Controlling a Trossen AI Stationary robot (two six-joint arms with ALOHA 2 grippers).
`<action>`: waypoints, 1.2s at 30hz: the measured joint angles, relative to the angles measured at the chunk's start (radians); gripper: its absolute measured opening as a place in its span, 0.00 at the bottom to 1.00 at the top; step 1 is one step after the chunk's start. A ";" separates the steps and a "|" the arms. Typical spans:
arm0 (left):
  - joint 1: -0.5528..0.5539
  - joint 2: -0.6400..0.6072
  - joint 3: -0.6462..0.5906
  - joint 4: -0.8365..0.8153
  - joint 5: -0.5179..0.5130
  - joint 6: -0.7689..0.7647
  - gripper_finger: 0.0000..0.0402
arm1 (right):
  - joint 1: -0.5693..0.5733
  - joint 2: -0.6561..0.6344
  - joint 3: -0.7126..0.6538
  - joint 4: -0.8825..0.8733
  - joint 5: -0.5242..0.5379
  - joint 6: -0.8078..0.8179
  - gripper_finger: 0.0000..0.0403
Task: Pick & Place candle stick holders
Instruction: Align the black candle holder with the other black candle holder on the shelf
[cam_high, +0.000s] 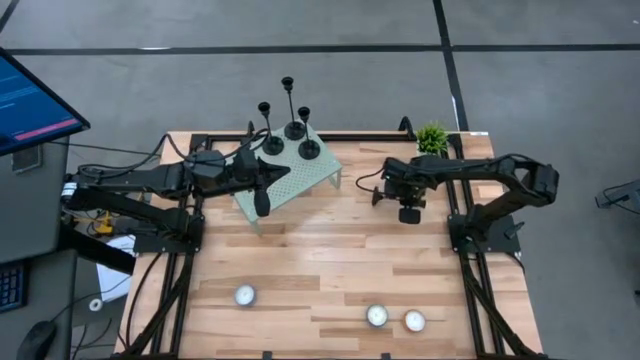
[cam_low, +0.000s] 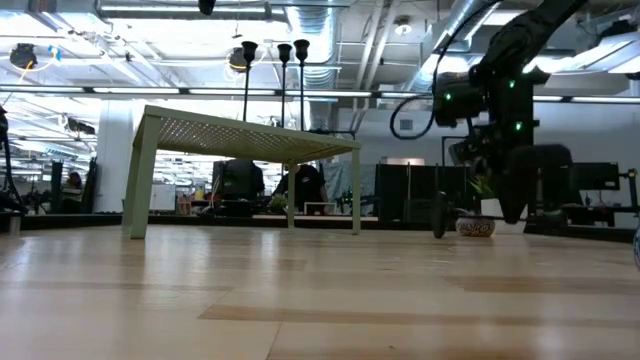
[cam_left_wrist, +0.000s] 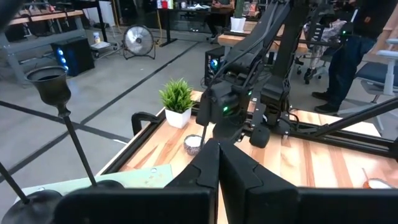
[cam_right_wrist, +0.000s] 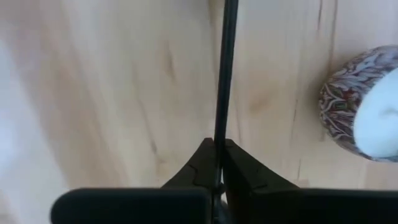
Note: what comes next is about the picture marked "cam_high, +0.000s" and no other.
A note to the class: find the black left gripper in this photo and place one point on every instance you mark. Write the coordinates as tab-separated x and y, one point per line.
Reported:
245	170

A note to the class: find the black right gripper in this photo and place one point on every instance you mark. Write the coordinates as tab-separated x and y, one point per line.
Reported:
407	192

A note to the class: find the tall black candlestick holder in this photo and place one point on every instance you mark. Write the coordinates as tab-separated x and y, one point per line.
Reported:
295	131

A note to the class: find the white tealight candle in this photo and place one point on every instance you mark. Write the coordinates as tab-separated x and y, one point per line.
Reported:
245	295
414	320

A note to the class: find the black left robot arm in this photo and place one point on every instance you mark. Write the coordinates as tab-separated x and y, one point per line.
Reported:
150	180

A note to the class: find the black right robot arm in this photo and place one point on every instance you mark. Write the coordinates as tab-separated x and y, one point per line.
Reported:
540	182

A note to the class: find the candle in blue patterned jar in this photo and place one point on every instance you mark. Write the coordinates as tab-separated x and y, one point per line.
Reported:
377	315

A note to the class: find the green perforated metal shelf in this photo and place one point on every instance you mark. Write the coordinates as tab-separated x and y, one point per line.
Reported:
305	175

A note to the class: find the green plant in white pot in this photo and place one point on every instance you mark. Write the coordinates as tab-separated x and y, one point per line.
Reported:
431	137

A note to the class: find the white table edge label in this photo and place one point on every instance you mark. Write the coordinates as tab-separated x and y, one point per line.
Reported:
479	133

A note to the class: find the black table edge clip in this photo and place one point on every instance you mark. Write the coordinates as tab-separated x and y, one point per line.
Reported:
267	356
385	356

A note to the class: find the yellow clamp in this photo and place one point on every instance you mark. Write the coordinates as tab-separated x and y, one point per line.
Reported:
105	227

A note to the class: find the black desk beam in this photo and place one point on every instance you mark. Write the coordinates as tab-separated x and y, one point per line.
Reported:
95	250

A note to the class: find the white paper sheet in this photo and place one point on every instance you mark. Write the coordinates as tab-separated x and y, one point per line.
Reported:
112	282

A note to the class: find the white tape roll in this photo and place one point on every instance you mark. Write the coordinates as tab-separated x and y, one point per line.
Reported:
96	300

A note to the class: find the grey desk cabinet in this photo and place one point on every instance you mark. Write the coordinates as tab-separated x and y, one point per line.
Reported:
30	210

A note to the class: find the computer monitor with blue screen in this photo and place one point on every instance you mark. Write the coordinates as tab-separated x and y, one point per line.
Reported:
30	105

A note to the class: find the black keyboard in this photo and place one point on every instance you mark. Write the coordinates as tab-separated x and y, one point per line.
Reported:
12	287

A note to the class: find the black computer mouse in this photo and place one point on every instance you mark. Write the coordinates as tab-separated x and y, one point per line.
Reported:
37	340

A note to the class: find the black aluminium table frame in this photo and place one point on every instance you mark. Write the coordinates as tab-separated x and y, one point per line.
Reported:
355	137

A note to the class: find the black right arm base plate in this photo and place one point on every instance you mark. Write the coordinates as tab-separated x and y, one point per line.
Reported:
500	242

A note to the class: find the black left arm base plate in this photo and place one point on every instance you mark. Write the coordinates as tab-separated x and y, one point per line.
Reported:
150	245

